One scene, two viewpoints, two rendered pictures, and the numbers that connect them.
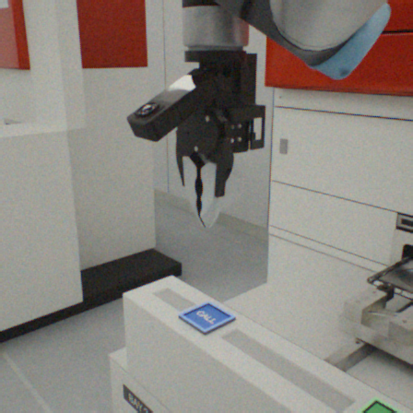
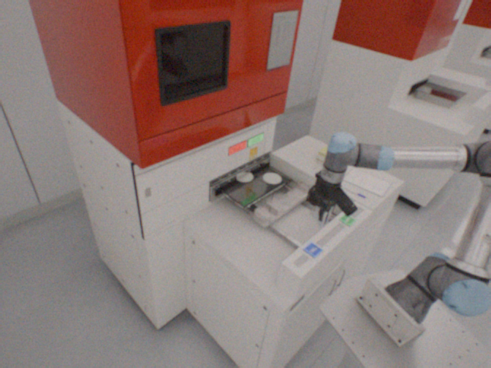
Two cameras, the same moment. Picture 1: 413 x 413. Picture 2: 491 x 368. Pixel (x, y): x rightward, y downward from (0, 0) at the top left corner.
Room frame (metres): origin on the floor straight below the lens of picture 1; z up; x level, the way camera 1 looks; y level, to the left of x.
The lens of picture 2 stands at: (0.97, 0.83, 1.91)
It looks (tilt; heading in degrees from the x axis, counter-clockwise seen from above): 37 degrees down; 263
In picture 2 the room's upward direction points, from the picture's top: 6 degrees clockwise
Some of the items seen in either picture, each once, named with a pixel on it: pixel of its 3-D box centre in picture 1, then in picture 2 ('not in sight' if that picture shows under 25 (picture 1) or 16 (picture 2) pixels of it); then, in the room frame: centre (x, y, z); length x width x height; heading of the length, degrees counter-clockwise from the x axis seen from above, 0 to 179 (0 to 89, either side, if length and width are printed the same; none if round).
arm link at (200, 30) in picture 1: (214, 31); (332, 172); (0.57, -0.01, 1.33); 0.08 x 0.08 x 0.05
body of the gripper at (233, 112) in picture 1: (219, 103); (325, 190); (0.58, -0.01, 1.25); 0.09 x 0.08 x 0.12; 131
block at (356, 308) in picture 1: (365, 303); (262, 214); (0.72, -0.27, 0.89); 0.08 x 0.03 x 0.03; 131
